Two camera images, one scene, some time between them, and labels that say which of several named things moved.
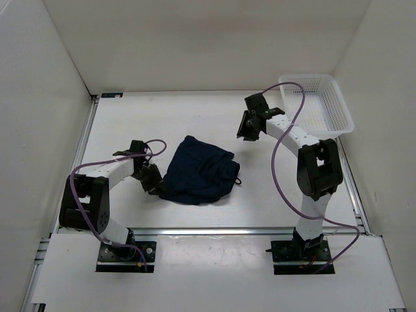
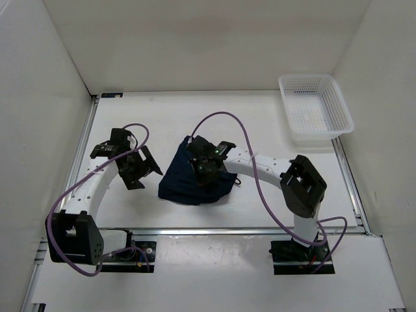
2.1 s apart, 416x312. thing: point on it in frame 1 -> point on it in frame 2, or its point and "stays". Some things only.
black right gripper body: (247, 129) -> (204, 173)
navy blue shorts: (199, 172) stays
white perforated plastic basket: (325, 113) stays
